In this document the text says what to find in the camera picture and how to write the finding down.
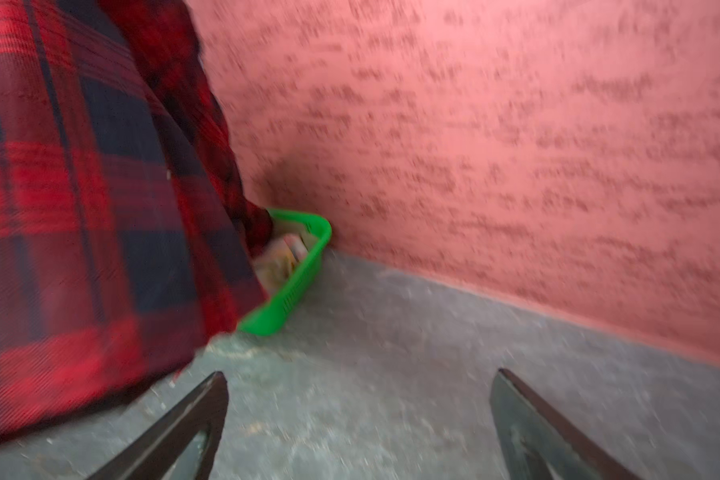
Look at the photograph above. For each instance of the red plaid skirt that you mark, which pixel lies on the red plaid skirt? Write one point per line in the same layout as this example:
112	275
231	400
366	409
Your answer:
126	239

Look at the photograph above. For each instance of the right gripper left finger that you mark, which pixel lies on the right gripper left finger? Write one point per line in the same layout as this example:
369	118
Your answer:
180	445

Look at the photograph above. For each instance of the pastel floral skirt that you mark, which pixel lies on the pastel floral skirt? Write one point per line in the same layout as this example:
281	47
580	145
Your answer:
279	260

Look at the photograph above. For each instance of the green plastic basket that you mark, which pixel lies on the green plastic basket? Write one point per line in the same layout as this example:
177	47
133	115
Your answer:
271	316

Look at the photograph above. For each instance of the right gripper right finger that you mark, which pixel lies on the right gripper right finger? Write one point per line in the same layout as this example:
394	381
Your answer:
538	442

